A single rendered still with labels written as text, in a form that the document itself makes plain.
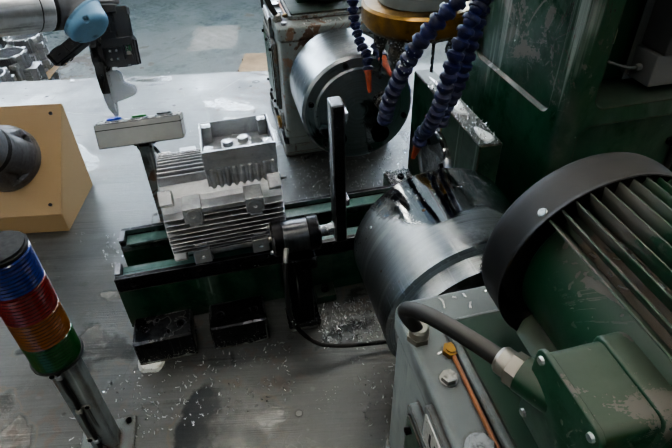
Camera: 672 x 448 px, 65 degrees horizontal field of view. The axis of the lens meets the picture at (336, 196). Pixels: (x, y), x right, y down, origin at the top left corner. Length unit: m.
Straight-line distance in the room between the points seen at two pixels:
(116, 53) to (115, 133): 0.16
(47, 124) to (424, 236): 0.98
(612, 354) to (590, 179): 0.13
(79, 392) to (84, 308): 0.36
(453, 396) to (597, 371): 0.18
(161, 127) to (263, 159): 0.33
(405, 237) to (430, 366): 0.21
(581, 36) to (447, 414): 0.56
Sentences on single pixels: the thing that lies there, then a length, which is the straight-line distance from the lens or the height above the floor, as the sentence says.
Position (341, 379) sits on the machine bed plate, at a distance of 0.95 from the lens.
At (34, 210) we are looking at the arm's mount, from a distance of 1.37.
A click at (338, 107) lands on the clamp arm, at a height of 1.25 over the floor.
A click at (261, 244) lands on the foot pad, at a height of 0.97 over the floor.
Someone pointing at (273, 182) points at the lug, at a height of 1.08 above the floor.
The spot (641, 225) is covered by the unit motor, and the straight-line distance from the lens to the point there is 0.41.
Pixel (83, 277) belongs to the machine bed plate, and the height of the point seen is 0.80.
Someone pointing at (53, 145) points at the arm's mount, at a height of 0.97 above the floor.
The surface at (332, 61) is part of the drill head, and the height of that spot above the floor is 1.15.
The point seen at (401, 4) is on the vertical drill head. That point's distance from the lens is 0.83.
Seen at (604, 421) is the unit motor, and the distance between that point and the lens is 0.35.
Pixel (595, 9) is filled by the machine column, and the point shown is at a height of 1.35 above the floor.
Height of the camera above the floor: 1.59
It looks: 37 degrees down
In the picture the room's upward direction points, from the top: 2 degrees counter-clockwise
